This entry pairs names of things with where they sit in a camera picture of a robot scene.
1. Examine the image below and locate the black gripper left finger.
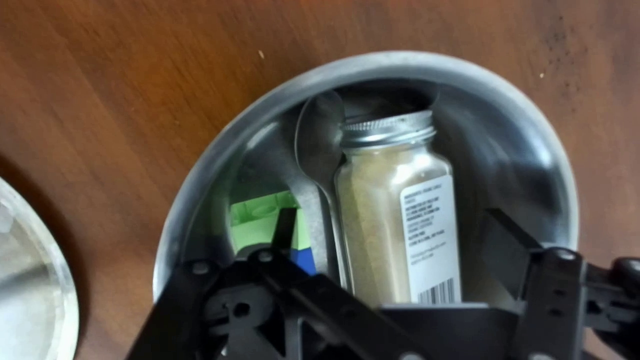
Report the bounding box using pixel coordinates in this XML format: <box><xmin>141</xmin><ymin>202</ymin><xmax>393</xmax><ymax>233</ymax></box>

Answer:
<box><xmin>199</xmin><ymin>206</ymin><xmax>429</xmax><ymax>360</ymax></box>

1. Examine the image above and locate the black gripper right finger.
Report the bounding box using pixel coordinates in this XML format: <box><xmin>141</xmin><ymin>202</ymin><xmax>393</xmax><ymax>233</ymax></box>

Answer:
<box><xmin>483</xmin><ymin>208</ymin><xmax>586</xmax><ymax>360</ymax></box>

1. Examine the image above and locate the glass spice bottle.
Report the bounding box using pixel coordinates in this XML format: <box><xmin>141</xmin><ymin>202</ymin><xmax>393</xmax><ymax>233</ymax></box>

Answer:
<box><xmin>337</xmin><ymin>111</ymin><xmax>463</xmax><ymax>307</ymax></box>

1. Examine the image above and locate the silver pot lid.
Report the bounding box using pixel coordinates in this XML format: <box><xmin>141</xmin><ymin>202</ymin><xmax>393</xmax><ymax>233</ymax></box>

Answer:
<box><xmin>0</xmin><ymin>181</ymin><xmax>81</xmax><ymax>360</ymax></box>

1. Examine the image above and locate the green blue packet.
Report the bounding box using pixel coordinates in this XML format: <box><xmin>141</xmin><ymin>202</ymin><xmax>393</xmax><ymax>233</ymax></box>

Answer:
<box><xmin>230</xmin><ymin>193</ymin><xmax>316</xmax><ymax>275</ymax></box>

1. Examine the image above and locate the silver metal spoon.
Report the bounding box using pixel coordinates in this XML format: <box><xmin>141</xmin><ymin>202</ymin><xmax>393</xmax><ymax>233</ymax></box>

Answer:
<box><xmin>295</xmin><ymin>93</ymin><xmax>350</xmax><ymax>289</ymax></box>

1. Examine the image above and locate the silver pot with handle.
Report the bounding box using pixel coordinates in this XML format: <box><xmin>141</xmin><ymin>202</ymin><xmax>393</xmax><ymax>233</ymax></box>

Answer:
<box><xmin>152</xmin><ymin>53</ymin><xmax>580</xmax><ymax>304</ymax></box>

